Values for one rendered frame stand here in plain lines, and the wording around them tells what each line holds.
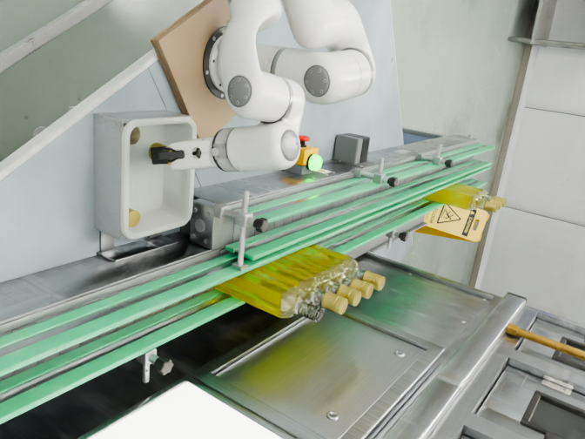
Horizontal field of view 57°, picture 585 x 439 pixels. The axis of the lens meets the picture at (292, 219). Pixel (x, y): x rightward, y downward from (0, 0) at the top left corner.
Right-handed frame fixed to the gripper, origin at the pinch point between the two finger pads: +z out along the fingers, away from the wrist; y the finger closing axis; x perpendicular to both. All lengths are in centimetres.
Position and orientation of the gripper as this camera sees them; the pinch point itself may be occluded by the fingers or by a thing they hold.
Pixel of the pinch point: (168, 154)
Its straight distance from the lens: 105.3
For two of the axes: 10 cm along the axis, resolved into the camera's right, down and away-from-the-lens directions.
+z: -8.1, -0.2, 5.8
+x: -0.9, -9.8, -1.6
